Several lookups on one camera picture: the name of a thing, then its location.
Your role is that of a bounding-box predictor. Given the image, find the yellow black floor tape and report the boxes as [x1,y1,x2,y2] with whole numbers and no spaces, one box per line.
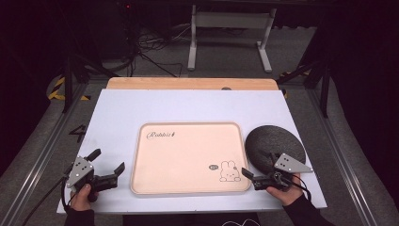
[46,75,92,102]

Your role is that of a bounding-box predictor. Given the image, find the aluminium frame rail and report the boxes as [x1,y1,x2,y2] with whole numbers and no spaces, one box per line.
[0,82,90,226]
[304,88,379,226]

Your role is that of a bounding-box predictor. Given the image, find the person's dark clothing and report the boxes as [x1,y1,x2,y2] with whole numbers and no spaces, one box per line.
[121,212,262,226]

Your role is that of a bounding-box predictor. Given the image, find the black floor cables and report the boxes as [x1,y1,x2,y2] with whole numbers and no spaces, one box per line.
[130,23,191,78]

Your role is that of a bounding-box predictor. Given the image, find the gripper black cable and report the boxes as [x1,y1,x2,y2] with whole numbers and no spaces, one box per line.
[290,173,313,203]
[21,170,74,226]

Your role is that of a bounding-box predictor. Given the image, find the thin white cable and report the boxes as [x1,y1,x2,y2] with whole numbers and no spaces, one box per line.
[220,218,262,226]

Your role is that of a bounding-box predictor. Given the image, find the pink rectangular tray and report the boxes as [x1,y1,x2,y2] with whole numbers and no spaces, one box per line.
[129,121,252,197]

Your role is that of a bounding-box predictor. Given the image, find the white metal stand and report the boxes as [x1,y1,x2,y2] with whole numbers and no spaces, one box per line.
[186,4,278,74]

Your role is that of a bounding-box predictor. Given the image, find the person's right hand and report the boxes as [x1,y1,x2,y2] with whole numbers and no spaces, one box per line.
[265,176,304,207]

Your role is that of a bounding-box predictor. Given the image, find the white table cover sheet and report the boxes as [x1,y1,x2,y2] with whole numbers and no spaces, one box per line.
[56,89,328,215]

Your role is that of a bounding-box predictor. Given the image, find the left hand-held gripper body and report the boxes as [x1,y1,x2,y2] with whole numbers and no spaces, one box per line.
[65,155,120,202]

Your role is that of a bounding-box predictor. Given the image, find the person's left hand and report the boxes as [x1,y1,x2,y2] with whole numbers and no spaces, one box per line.
[70,184,100,212]

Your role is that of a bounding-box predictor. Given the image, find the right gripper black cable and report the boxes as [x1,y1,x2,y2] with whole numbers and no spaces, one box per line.
[290,173,313,203]

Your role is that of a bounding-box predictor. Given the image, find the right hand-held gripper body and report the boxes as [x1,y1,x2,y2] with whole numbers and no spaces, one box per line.
[252,153,314,192]

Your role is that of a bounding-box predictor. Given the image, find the black round plate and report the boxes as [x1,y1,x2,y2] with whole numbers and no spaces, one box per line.
[244,124,307,175]

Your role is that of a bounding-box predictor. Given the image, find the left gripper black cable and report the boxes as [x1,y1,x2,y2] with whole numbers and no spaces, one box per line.
[21,170,74,226]

